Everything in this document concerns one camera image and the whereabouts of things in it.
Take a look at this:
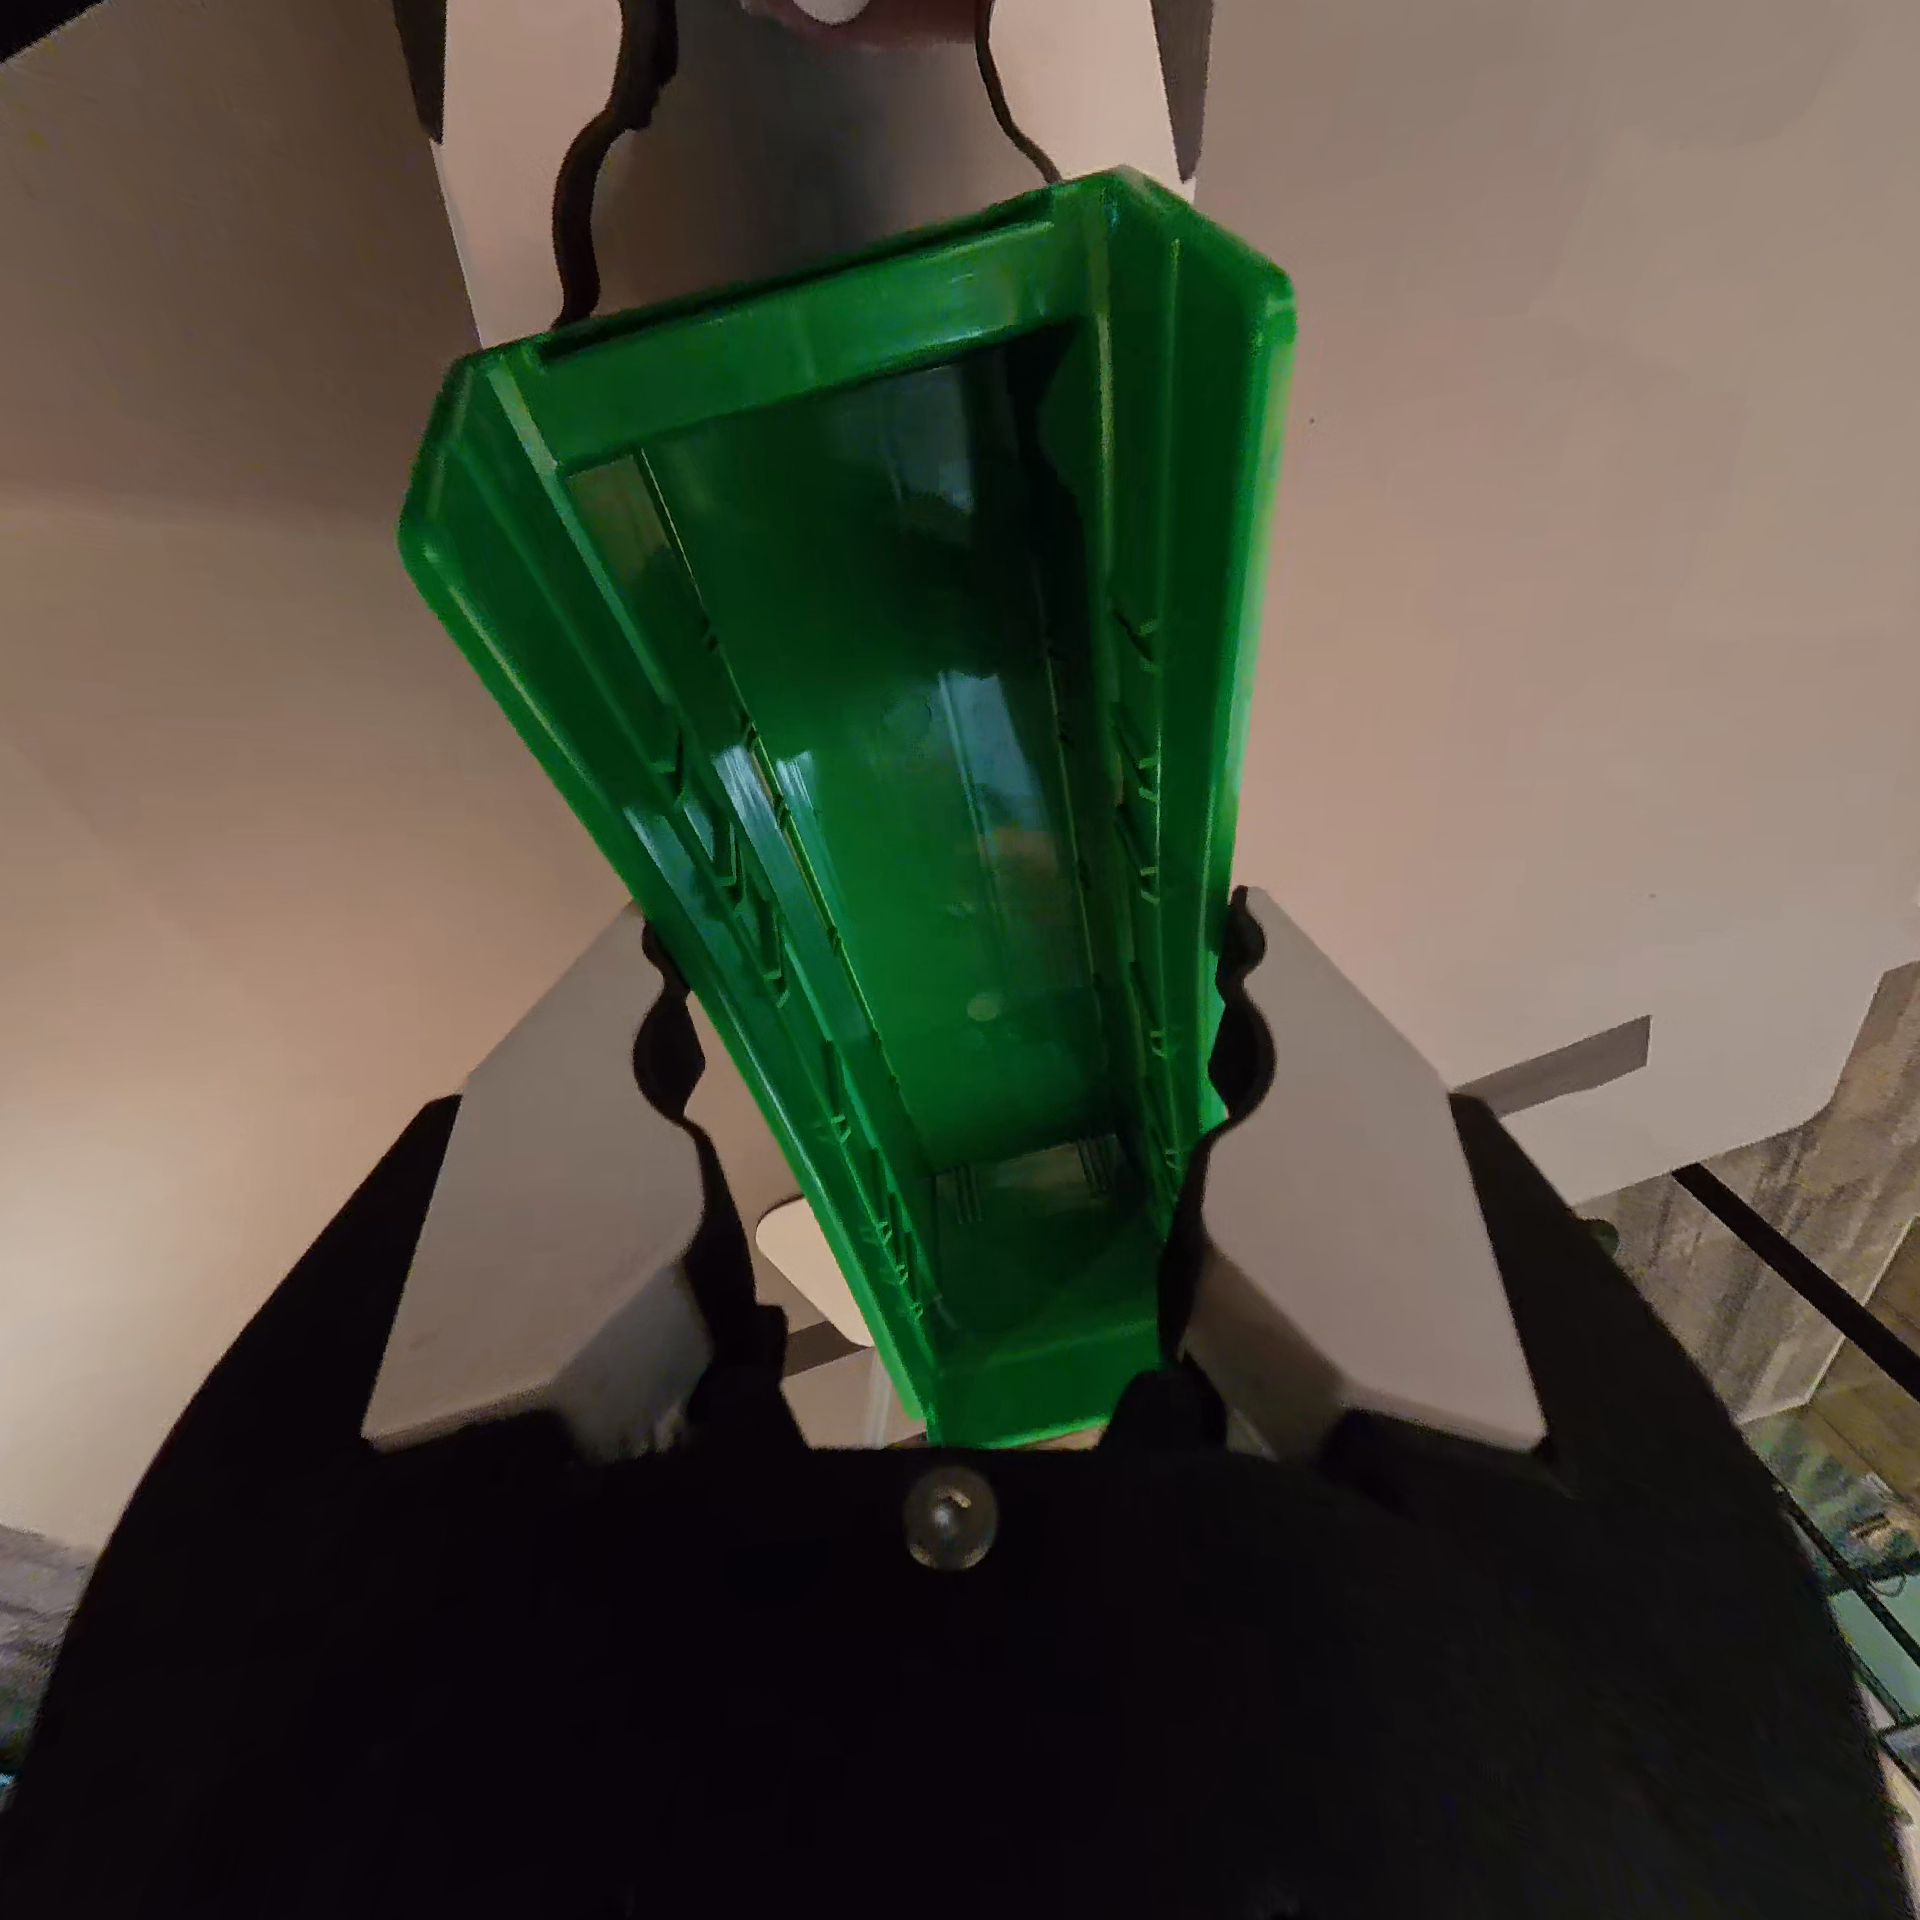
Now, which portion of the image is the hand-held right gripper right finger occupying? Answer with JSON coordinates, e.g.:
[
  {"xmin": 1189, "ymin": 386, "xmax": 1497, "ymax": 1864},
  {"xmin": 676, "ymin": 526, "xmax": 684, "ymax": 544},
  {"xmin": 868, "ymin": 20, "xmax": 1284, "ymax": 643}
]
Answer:
[{"xmin": 1158, "ymin": 883, "xmax": 1549, "ymax": 1470}]

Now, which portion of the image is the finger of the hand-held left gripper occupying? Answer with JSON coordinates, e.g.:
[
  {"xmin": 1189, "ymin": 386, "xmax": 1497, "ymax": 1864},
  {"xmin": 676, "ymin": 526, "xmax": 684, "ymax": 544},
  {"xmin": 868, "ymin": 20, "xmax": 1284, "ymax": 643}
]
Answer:
[
  {"xmin": 393, "ymin": 0, "xmax": 680, "ymax": 350},
  {"xmin": 972, "ymin": 0, "xmax": 1215, "ymax": 186}
]

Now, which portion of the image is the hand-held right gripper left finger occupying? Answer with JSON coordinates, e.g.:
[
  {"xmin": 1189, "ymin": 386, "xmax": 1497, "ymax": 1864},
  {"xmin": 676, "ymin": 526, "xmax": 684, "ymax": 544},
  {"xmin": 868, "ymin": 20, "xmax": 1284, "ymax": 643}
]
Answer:
[{"xmin": 363, "ymin": 904, "xmax": 758, "ymax": 1470}]

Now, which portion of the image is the green plastic bin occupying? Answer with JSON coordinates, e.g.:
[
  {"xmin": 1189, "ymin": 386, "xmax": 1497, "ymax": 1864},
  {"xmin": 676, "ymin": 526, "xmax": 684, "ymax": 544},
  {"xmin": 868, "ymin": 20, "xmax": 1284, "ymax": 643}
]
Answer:
[{"xmin": 393, "ymin": 166, "xmax": 1295, "ymax": 1451}]

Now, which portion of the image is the person's left hand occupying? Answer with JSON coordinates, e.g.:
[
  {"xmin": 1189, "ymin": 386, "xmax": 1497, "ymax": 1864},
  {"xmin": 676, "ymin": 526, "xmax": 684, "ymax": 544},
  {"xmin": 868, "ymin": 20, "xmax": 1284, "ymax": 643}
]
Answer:
[{"xmin": 745, "ymin": 0, "xmax": 991, "ymax": 51}]

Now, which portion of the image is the grey tape strip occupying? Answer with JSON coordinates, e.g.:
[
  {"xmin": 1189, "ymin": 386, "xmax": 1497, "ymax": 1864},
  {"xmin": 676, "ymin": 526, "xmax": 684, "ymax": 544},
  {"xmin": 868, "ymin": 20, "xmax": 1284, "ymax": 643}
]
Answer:
[{"xmin": 1463, "ymin": 1017, "xmax": 1652, "ymax": 1120}]

